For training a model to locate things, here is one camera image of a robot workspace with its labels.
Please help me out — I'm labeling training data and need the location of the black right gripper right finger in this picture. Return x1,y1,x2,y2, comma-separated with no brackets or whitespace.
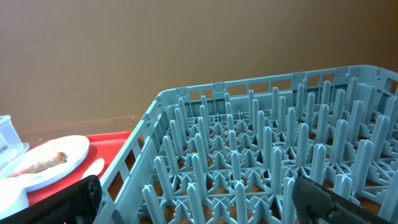
292,176,391,224

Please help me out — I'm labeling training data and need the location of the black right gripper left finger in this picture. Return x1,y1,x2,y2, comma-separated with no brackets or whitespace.
1,175,102,224

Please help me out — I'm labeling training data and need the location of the brown sweet potato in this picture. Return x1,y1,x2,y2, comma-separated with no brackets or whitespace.
8,152,67,178

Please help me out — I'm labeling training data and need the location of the light blue bowl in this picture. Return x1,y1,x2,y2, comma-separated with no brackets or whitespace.
0,179,29,220

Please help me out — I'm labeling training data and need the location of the grey dishwasher rack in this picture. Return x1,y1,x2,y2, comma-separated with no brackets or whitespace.
95,65,397,223

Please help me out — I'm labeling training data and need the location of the white plastic spoon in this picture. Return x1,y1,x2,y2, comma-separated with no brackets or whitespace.
81,158,105,179

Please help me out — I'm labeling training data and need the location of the light blue plate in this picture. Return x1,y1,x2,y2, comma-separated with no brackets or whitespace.
1,135,90,192

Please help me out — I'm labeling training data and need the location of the red plastic tray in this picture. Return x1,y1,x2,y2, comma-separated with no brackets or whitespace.
27,131,131,205

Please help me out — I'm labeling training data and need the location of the clear plastic bin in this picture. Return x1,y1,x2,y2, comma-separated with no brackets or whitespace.
0,115,30,169

